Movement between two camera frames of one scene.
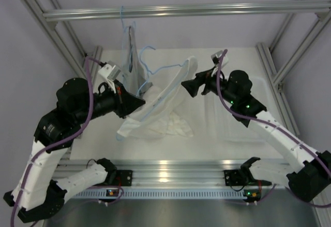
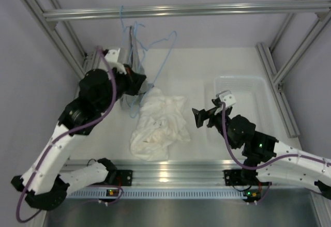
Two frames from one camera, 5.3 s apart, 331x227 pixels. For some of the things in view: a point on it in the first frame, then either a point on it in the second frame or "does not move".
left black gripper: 124,103 to 133,80
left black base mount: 124,178 does not move
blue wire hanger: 165,97 to 146,50
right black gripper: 202,78 to 202,116
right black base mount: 234,178 does not move
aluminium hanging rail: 307,7 does not move
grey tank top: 133,74 does not move
